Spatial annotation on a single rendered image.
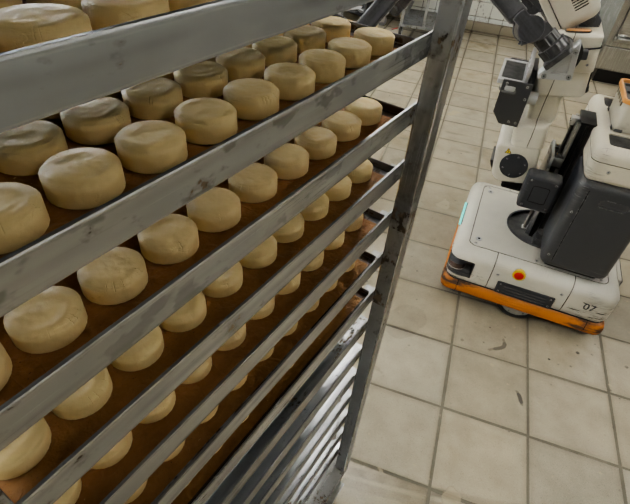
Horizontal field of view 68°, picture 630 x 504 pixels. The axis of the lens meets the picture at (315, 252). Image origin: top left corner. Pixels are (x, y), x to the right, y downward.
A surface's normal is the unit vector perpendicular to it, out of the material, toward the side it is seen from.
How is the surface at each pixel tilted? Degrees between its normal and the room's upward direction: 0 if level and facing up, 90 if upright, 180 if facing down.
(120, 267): 0
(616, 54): 90
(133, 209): 90
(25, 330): 0
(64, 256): 90
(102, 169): 0
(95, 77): 90
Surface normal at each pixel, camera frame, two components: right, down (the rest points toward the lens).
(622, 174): -0.39, 0.59
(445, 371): 0.07, -0.75
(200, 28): 0.83, 0.42
